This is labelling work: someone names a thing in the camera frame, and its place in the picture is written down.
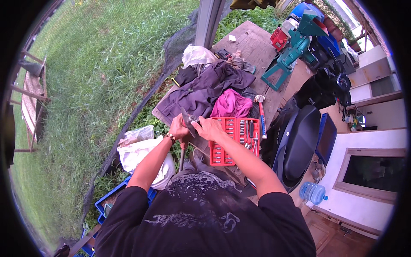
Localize olive hanging cloth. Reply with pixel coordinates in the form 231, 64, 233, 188
229, 0, 280, 10

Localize dark purple garment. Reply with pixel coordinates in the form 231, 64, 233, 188
152, 60, 257, 126

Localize red engine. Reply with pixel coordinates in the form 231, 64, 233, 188
270, 26, 289, 52

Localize hammer with blue red handle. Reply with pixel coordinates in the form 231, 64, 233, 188
254, 94, 268, 140

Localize white plastic bags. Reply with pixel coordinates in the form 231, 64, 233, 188
117, 125, 176, 191

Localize person's body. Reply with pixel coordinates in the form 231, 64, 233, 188
95, 170, 317, 257

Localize blue plastic tray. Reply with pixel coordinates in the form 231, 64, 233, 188
315, 112, 338, 166

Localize red socket set case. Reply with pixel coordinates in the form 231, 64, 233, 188
208, 116, 261, 167

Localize small black device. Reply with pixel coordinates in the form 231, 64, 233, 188
214, 49, 232, 61

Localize white cloth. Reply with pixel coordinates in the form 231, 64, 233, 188
182, 44, 219, 69

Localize grey metal post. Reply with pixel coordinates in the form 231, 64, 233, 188
195, 0, 227, 50

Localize white cabinet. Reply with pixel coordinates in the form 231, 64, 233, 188
347, 44, 406, 130

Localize glass jar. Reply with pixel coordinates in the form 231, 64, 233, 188
310, 159, 327, 181

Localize pink cloth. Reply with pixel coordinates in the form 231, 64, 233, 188
210, 89, 253, 119

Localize person's left hand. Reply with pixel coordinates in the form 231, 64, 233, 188
168, 113, 191, 139

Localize blue plastic crate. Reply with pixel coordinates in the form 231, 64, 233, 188
79, 175, 158, 257

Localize blue barrel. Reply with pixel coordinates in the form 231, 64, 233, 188
289, 2, 325, 23

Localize black glove with yellow trim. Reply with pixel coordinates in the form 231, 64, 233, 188
171, 65, 199, 88

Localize green machine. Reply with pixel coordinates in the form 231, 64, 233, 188
261, 10, 329, 92

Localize black motor scooter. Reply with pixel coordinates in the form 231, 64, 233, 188
261, 48, 353, 194

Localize wooden window frame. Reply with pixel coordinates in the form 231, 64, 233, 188
332, 147, 408, 205

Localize grey garden shears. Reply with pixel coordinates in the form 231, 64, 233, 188
178, 107, 201, 173

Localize grey rag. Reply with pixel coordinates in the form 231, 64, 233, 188
227, 50, 257, 75

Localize person's right hand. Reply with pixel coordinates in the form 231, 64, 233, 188
192, 116, 225, 142

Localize cluster of small bottles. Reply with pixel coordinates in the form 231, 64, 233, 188
344, 111, 366, 132

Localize clear blue water bottle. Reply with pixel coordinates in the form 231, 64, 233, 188
299, 181, 329, 206

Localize wooden bench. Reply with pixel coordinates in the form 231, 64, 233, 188
9, 48, 52, 153

